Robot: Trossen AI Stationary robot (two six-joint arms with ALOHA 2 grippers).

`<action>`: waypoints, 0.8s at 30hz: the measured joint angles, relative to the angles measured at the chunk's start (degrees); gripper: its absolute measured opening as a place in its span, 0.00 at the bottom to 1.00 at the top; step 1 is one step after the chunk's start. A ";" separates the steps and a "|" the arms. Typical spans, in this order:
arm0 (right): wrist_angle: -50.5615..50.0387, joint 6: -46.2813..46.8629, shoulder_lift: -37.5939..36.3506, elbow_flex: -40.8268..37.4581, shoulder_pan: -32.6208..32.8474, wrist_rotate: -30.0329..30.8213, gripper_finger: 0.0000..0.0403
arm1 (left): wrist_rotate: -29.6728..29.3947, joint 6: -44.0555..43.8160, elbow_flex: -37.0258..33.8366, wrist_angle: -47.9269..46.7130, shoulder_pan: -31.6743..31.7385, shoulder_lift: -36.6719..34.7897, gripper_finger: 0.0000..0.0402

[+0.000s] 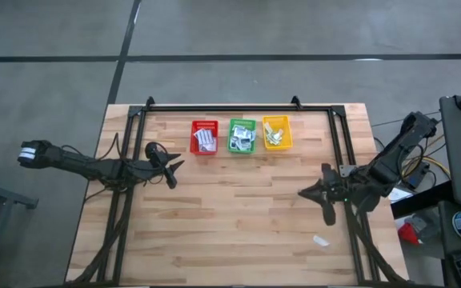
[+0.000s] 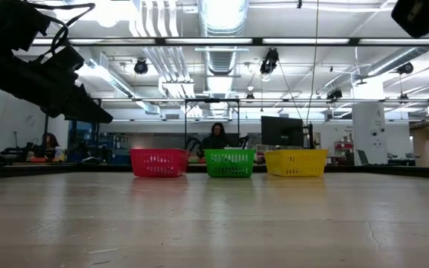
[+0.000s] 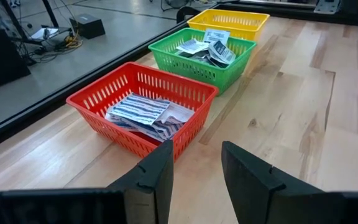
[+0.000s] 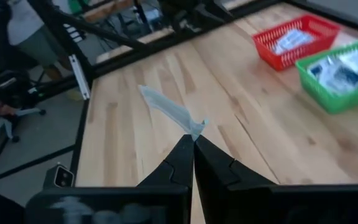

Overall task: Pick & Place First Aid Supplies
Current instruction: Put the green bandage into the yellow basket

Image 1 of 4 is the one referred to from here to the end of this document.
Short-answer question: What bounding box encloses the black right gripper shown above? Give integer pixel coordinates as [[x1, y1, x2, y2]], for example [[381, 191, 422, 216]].
[[297, 162, 351, 206]]

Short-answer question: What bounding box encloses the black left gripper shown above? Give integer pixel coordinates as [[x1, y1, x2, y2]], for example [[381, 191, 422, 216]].
[[142, 141, 186, 179]]

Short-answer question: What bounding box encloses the black metal table frame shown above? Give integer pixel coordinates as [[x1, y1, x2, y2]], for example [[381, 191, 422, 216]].
[[64, 95, 412, 288]]

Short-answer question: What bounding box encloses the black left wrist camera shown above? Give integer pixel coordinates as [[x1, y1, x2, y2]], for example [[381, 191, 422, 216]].
[[164, 166, 178, 190]]

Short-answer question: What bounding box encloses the red plastic basket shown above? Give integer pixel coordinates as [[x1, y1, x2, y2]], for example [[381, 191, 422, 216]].
[[189, 119, 220, 156]]

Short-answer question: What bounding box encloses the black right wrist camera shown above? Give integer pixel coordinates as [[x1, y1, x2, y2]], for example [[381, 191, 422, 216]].
[[320, 201, 338, 227]]

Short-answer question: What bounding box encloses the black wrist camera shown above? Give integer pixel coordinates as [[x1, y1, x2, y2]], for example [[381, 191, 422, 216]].
[[320, 201, 338, 227], [164, 166, 178, 190]]

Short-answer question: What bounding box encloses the black power adapter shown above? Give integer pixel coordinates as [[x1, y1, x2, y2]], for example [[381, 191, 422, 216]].
[[405, 162, 431, 190]]

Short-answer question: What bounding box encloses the thin grey floor cable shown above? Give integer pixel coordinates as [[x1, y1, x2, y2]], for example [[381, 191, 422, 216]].
[[370, 114, 442, 128]]

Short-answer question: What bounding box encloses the yellow cable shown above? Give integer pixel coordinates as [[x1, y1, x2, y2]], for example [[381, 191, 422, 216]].
[[400, 134, 451, 181]]

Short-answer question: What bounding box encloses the green plastic basket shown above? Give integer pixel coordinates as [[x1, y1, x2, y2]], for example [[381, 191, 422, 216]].
[[226, 118, 258, 154]]

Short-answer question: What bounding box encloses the red bag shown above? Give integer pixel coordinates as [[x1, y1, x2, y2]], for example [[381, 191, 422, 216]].
[[397, 222, 423, 246]]

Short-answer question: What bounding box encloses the yellow plastic basket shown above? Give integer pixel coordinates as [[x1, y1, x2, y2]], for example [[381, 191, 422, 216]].
[[262, 114, 295, 151]]

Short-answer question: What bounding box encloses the white paper sheet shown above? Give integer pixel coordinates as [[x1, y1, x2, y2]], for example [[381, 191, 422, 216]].
[[388, 186, 415, 203]]

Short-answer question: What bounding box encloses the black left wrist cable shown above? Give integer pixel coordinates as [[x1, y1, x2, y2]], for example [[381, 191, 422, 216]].
[[143, 141, 164, 159]]

